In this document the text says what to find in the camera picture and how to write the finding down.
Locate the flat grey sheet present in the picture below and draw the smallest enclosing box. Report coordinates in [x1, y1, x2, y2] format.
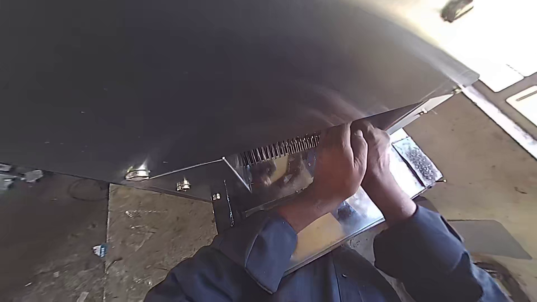
[447, 220, 533, 260]

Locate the shiny metal tray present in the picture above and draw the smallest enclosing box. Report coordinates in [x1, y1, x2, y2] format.
[284, 128, 444, 277]

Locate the large dark metal panel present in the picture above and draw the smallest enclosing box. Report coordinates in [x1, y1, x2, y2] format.
[0, 0, 480, 185]

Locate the person's left hand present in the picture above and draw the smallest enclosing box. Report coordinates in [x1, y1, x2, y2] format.
[311, 122, 368, 203]

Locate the person's right hand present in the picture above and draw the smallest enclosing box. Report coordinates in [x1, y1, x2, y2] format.
[351, 120, 392, 188]

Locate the row of thin metal fins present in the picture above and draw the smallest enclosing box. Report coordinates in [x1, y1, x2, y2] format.
[240, 134, 321, 166]

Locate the person's right forearm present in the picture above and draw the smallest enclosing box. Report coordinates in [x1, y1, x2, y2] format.
[362, 173, 508, 302]

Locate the shiny metal latch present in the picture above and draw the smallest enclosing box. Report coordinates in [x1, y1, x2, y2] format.
[125, 167, 151, 181]

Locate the person's body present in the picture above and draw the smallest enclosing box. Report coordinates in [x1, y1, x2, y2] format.
[268, 245, 405, 302]

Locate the person's left forearm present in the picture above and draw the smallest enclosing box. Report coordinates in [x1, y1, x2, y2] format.
[145, 187, 342, 302]

